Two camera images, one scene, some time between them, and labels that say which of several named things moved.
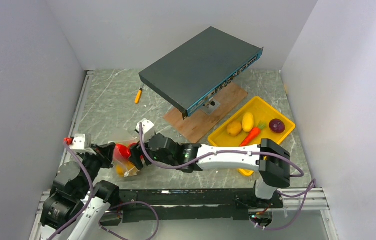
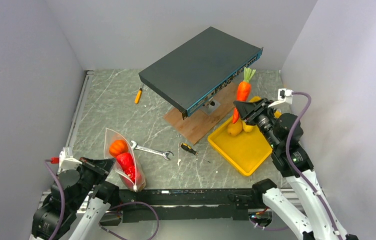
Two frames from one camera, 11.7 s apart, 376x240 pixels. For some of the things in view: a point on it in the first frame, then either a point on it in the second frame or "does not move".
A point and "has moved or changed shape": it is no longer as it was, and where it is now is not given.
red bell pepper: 125,150 to 126,161
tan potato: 233,128 does not move
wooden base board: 199,124 does not move
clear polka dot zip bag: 124,165 has moved or changed shape
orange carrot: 253,133 to 243,93
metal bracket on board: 210,106 does not move
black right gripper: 135,157 to 249,110
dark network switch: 192,71 does not move
